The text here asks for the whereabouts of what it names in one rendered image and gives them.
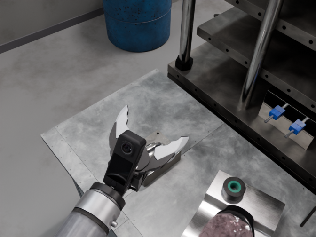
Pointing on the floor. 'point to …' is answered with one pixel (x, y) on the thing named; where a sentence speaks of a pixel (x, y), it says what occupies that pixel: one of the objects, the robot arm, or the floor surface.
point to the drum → (138, 23)
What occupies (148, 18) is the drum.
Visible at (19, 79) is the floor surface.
